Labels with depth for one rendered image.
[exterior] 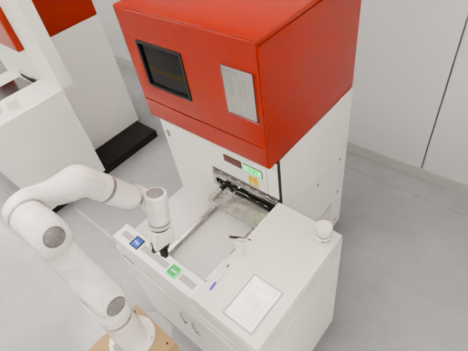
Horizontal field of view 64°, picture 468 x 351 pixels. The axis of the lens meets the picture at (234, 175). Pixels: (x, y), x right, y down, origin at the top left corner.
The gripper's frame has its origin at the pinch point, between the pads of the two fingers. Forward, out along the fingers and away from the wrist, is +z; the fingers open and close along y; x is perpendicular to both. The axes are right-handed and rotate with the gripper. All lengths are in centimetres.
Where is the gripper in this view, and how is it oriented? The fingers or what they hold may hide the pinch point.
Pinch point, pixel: (164, 252)
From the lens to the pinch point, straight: 159.1
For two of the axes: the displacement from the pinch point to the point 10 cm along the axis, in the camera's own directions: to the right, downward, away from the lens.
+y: -6.5, 4.5, -6.1
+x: 7.6, 3.9, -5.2
